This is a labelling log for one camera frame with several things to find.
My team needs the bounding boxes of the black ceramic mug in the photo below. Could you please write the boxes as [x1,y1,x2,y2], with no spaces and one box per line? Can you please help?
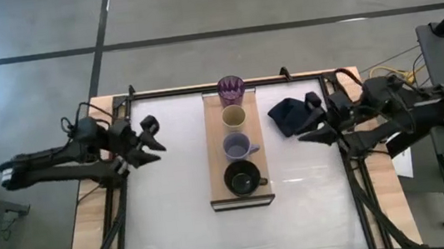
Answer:
[221,157,271,200]

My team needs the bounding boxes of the purple faceted plastic tumbler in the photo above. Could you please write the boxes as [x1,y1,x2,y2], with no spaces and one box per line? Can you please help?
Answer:
[215,73,248,110]

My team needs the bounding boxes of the lavender ceramic mug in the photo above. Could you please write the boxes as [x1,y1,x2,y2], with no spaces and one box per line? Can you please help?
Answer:
[221,130,263,164]

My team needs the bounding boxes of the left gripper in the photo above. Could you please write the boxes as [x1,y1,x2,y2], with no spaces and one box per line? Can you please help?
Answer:
[105,114,170,172]

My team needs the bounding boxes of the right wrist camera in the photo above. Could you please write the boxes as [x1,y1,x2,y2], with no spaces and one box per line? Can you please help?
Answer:
[303,90,325,112]

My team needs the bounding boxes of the black table frame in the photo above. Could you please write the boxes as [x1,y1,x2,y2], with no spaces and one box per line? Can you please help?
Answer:
[49,60,424,249]

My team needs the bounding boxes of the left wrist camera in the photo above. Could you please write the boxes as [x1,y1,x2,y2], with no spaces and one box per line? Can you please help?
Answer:
[138,113,162,137]

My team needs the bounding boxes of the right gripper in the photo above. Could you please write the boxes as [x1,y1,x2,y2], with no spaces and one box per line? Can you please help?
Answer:
[291,89,360,150]

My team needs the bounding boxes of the white paper sheet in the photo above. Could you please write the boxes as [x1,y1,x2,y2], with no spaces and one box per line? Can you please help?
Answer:
[389,146,416,182]

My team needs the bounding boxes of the cream plastic cup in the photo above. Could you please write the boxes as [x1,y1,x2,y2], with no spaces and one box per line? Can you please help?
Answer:
[220,102,250,135]

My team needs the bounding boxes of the dark blue cloth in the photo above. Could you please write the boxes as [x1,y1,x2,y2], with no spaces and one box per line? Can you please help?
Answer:
[266,94,317,141]

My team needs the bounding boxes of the yellow cable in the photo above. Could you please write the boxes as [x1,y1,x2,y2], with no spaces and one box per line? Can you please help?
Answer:
[369,61,418,88]

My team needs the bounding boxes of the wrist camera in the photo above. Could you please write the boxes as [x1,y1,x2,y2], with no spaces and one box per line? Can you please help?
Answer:
[303,90,325,112]
[138,113,162,137]

